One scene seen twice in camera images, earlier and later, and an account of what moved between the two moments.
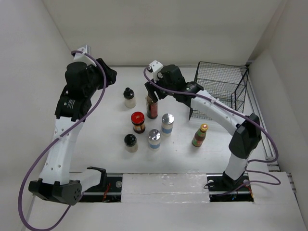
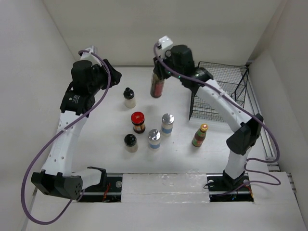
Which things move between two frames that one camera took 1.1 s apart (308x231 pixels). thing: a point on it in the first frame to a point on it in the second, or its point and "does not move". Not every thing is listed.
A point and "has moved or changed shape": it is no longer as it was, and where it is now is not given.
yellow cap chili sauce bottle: [199, 136] does not move
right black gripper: [151, 93] to [159, 69]
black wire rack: [226, 83] does not move
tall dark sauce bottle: [152, 108] has moved or changed shape
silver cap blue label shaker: [167, 124] does not move
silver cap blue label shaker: [154, 137] does not move
